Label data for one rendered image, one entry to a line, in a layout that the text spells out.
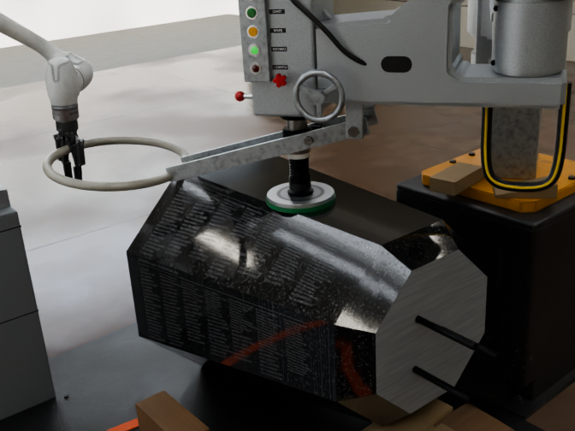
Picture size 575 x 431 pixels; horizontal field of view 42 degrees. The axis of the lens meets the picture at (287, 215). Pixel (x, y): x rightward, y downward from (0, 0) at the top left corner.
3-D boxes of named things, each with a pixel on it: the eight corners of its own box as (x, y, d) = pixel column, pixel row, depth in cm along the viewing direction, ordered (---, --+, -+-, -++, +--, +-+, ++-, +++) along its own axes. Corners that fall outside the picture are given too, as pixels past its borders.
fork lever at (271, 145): (381, 119, 230) (376, 103, 228) (367, 137, 213) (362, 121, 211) (191, 167, 258) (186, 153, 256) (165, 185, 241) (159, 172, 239)
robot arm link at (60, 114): (62, 108, 253) (65, 125, 256) (83, 102, 260) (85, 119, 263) (44, 104, 258) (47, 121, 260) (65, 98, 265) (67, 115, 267)
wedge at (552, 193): (552, 188, 259) (554, 174, 257) (556, 198, 250) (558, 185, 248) (492, 187, 263) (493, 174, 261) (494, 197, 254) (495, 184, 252)
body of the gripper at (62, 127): (49, 120, 261) (52, 145, 264) (66, 123, 256) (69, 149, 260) (66, 115, 266) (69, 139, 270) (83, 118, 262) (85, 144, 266)
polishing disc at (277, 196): (269, 185, 248) (269, 182, 247) (334, 183, 247) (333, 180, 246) (264, 209, 228) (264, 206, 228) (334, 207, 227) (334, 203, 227)
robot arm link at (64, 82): (74, 107, 254) (86, 97, 266) (69, 61, 248) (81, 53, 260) (43, 107, 255) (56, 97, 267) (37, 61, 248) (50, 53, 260)
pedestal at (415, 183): (481, 295, 351) (488, 144, 323) (616, 349, 304) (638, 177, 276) (384, 350, 312) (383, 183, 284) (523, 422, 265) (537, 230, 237)
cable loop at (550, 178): (562, 192, 212) (572, 81, 200) (562, 197, 209) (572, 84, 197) (478, 187, 219) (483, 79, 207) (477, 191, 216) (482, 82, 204)
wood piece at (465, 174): (458, 174, 277) (458, 162, 275) (482, 179, 271) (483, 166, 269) (429, 190, 264) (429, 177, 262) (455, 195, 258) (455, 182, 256)
